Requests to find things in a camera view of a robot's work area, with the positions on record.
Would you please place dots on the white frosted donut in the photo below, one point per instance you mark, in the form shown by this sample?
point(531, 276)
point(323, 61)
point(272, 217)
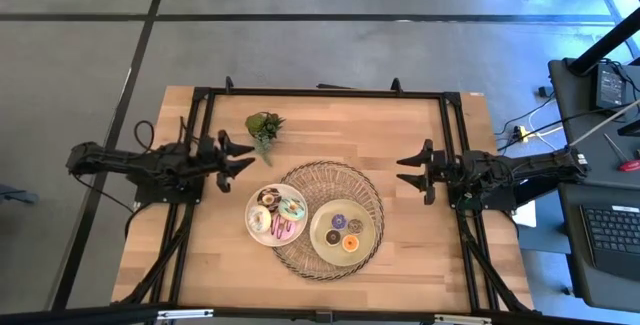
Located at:
point(254, 220)

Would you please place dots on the black laptop with keyboard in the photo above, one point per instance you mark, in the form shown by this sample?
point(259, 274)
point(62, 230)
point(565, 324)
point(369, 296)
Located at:
point(610, 235)

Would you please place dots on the silver metal bracket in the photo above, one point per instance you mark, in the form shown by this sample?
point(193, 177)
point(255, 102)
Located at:
point(462, 319)
point(185, 314)

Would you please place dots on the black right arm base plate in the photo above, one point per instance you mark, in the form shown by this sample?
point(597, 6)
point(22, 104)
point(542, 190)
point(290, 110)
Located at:
point(495, 202)

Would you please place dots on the white paper sheet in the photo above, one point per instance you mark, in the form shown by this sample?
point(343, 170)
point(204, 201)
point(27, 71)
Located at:
point(526, 217)

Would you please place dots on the pale green round plate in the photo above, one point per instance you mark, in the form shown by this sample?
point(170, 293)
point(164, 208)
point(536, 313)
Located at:
point(362, 252)

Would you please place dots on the pink donut with chocolate drizzle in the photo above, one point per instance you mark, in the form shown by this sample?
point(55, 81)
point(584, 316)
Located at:
point(287, 232)

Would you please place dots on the black side desk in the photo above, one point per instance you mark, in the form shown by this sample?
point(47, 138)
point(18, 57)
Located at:
point(580, 115)

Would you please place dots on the black power adapter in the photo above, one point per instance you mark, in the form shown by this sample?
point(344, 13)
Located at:
point(610, 87)

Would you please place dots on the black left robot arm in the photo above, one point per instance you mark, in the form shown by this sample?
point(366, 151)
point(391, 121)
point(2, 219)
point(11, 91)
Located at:
point(125, 162)

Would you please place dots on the round woven wicker placemat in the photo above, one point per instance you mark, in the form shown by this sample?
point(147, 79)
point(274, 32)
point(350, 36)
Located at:
point(325, 177)

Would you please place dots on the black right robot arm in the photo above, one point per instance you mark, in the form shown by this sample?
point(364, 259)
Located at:
point(520, 172)

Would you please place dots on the small green artificial plant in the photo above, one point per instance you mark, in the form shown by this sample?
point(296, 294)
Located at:
point(264, 127)

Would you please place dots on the thin white rod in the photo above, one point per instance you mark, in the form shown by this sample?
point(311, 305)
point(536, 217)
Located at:
point(605, 122)

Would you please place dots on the yellow power plug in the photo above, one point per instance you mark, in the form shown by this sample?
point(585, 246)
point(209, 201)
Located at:
point(521, 133)

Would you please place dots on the small brown sprinkled donut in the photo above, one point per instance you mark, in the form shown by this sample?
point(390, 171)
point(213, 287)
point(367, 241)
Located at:
point(360, 226)

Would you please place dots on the black metal table frame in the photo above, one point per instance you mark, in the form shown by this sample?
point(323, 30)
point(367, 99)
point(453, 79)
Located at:
point(325, 92)

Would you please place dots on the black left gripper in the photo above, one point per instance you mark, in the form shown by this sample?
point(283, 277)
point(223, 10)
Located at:
point(210, 157)

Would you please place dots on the grey floor object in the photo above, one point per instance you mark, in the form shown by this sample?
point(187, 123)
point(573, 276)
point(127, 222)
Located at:
point(17, 195)

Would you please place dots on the small dark chocolate donut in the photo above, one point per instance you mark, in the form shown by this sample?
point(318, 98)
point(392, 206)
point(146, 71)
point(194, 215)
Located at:
point(329, 238)

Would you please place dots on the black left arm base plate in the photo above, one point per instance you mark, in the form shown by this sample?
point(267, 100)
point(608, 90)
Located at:
point(170, 196)

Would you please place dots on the mint green frosted donut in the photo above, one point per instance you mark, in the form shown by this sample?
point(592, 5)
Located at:
point(286, 210)

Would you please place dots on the black diagonal pole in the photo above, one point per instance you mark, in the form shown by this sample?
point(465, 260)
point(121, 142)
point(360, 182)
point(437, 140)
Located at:
point(605, 45)

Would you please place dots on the chocolate frosted large donut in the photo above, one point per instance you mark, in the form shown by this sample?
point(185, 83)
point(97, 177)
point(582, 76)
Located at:
point(263, 197)

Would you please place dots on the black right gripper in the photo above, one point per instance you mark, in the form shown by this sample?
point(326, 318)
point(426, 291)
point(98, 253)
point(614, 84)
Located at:
point(447, 170)

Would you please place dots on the white round plate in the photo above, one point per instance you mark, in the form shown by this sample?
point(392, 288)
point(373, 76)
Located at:
point(252, 197)

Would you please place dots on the small purple donut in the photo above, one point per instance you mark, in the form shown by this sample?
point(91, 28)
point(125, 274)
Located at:
point(335, 222)

